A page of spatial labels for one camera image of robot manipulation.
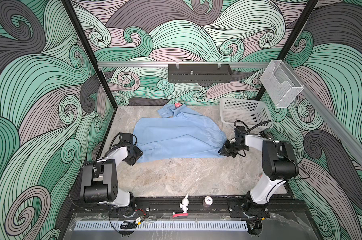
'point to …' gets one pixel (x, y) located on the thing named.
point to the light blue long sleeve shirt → (181, 132)
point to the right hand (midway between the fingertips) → (219, 151)
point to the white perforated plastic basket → (252, 111)
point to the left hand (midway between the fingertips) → (139, 154)
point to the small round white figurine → (208, 201)
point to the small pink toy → (177, 104)
